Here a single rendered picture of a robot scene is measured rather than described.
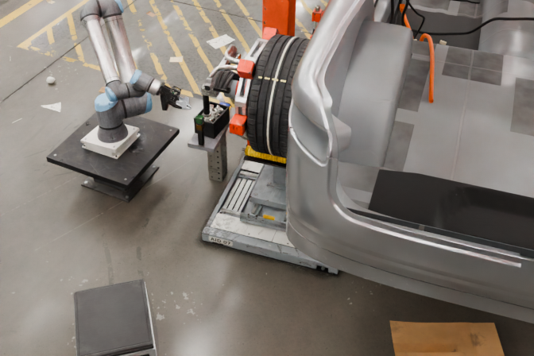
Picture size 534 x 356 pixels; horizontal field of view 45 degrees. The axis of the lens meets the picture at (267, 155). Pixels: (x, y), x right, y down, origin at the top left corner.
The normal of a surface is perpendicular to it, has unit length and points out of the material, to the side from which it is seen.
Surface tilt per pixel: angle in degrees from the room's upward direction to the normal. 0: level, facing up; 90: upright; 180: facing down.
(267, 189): 0
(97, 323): 0
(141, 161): 0
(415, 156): 20
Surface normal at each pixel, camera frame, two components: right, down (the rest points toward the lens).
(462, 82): 0.00, -0.73
